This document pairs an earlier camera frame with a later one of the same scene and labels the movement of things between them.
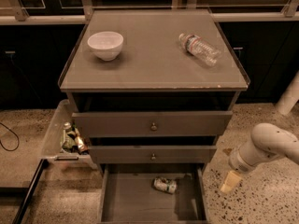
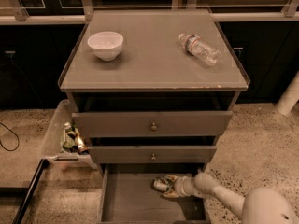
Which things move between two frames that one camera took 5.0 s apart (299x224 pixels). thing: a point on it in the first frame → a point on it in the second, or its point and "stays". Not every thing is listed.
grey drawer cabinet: [152, 91] stays
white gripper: [237, 163] → [180, 186]
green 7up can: [165, 185] stays
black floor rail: [44, 165] stays
